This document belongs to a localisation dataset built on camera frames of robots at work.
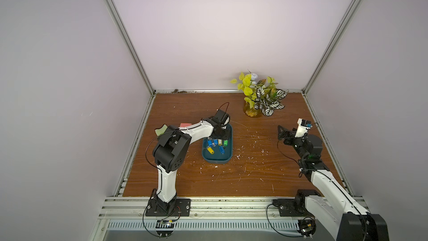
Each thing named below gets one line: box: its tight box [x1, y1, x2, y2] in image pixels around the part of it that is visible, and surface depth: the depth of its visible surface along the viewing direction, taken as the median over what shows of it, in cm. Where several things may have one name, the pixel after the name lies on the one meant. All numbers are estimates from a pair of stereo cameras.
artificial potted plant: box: [230, 71, 289, 118], surface depth 91 cm
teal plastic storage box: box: [201, 123, 234, 165], surface depth 92 cm
